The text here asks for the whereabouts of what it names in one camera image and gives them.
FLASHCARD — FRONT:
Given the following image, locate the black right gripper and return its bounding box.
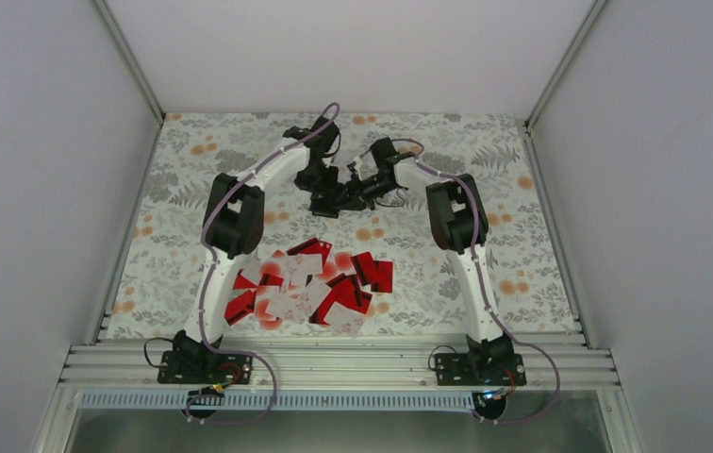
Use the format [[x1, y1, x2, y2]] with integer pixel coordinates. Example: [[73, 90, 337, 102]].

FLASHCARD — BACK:
[[331, 173, 396, 210]]

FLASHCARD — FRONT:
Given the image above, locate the black card holder wallet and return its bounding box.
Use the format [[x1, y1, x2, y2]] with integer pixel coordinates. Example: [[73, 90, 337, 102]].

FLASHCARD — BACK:
[[309, 192, 362, 219]]

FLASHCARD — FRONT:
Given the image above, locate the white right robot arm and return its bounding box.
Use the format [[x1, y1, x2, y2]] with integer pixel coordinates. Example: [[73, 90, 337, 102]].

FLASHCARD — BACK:
[[347, 138, 515, 384]]

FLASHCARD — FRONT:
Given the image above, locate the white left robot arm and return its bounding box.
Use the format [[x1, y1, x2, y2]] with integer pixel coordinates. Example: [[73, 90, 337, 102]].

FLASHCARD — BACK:
[[173, 116, 339, 382]]

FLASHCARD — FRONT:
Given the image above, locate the red card centre right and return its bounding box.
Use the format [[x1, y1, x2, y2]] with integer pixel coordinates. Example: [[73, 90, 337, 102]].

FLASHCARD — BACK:
[[351, 252, 380, 286]]

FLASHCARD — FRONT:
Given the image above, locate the red card far right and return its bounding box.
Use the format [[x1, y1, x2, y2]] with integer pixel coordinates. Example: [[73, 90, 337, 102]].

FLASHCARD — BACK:
[[371, 260, 394, 294]]

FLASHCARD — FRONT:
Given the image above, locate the white floral card centre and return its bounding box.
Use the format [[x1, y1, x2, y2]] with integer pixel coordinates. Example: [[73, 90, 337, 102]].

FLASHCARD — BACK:
[[286, 254, 324, 287]]

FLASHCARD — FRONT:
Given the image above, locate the red card lower right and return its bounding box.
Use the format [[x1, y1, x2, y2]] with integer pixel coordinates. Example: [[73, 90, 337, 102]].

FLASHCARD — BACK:
[[309, 274, 373, 326]]

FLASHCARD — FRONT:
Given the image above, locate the floral patterned table mat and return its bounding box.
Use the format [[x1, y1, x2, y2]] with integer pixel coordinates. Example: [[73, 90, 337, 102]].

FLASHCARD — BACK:
[[107, 113, 575, 340]]

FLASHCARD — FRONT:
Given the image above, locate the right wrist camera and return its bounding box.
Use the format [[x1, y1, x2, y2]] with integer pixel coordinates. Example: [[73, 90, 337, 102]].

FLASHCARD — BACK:
[[346, 157, 362, 180]]

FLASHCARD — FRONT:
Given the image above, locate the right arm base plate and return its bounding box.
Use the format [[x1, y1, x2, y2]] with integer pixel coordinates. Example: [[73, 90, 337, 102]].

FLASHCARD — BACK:
[[432, 353, 527, 387]]

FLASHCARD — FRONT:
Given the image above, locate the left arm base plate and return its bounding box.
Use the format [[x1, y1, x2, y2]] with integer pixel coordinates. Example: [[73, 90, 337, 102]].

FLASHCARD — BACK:
[[157, 351, 253, 385]]

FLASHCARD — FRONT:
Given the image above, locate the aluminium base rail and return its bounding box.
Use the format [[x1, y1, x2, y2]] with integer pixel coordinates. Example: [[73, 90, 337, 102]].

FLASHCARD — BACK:
[[58, 335, 621, 391]]

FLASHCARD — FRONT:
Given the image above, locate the aluminium frame post right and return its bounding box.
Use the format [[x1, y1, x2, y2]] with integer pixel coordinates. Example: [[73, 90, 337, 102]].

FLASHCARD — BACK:
[[523, 0, 609, 130]]

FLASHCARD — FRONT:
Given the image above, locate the slotted cable duct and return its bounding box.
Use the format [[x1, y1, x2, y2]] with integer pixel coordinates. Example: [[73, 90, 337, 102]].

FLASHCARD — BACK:
[[76, 389, 474, 412]]

